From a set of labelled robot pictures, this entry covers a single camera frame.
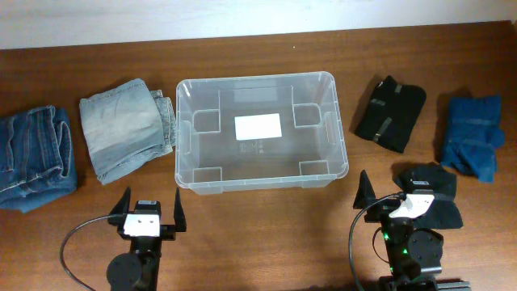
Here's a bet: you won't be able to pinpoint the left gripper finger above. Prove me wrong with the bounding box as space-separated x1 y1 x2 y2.
107 187 131 225
174 188 187 233

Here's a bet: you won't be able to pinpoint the dark teal garment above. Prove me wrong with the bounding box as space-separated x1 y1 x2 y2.
393 163 464 230

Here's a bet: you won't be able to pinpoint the black garment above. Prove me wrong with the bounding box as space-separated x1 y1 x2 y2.
354 75 427 154

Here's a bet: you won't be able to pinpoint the light blue jeans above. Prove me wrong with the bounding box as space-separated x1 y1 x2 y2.
79 78 175 185

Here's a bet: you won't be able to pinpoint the blue garment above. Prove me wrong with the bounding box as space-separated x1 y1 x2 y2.
440 95 505 183

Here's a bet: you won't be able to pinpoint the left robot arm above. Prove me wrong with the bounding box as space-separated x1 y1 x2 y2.
107 188 187 291

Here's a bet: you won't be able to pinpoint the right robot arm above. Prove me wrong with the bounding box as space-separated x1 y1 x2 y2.
348 171 471 291

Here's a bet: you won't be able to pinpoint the dark blue folded jeans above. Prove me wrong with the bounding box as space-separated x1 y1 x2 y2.
1 105 78 213

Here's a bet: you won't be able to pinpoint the clear plastic storage box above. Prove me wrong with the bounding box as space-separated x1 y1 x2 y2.
174 71 349 195

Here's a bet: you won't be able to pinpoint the white label in box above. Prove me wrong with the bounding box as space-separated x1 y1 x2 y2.
234 113 282 141

